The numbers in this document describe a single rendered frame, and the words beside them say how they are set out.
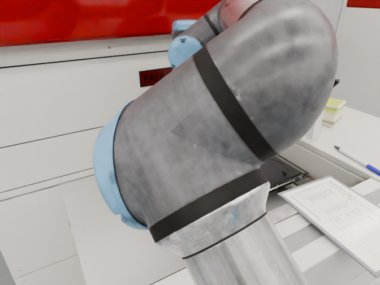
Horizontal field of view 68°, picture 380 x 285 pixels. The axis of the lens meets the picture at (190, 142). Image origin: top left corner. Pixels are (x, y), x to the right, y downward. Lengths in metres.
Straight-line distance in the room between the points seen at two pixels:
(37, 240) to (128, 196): 0.82
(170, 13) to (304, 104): 0.64
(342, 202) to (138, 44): 0.63
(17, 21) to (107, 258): 0.54
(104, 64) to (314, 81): 0.66
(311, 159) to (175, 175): 0.65
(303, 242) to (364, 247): 0.09
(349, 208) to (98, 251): 0.52
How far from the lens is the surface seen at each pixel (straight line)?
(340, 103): 0.96
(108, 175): 0.25
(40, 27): 0.74
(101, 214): 0.79
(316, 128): 0.84
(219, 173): 0.21
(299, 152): 0.86
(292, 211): 0.71
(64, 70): 0.81
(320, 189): 0.64
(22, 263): 1.10
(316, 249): 0.53
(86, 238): 0.74
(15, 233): 1.02
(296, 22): 0.24
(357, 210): 0.62
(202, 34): 0.61
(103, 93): 0.84
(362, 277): 0.76
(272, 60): 0.21
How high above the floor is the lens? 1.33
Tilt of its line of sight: 28 degrees down
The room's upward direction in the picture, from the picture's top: straight up
